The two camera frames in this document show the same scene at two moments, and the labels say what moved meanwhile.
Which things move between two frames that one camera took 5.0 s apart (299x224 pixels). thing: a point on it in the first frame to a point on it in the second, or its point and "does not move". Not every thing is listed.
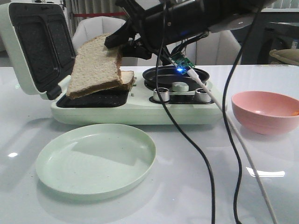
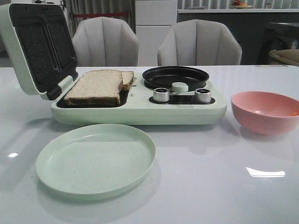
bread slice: [96, 69] to [96, 87]
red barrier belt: [98, 14] does not move
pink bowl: [266, 113] does not move
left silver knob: [163, 93] does not move
